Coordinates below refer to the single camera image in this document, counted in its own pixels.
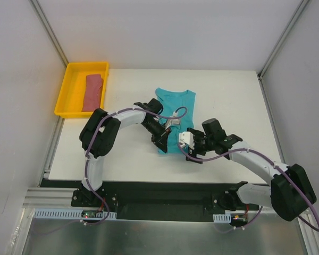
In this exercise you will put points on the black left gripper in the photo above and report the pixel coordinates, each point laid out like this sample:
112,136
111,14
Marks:
161,138

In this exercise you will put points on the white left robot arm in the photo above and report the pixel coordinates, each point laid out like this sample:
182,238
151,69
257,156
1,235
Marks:
99,134

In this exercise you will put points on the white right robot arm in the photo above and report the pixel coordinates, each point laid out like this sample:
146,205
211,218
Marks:
288,190

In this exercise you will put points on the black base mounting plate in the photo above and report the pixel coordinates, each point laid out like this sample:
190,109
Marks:
180,202

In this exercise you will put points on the red folded t shirt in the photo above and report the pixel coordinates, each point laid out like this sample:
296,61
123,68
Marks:
93,92

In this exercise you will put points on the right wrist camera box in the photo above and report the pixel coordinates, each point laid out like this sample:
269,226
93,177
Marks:
186,139

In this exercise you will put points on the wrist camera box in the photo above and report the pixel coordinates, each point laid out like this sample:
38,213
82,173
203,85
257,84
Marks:
172,121
186,139

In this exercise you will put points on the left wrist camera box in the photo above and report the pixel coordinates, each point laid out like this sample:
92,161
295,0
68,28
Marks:
172,121

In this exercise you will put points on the right white cable duct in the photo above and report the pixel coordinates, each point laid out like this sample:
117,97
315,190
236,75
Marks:
222,218

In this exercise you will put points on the right aluminium corner post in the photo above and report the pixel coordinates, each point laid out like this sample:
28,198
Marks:
300,9

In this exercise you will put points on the aluminium corner post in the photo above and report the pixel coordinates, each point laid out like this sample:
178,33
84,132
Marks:
35,4
300,9

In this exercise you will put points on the left grey cable duct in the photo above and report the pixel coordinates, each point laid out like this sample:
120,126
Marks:
74,214

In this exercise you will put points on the left aluminium corner post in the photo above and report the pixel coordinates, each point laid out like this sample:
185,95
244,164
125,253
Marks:
35,4

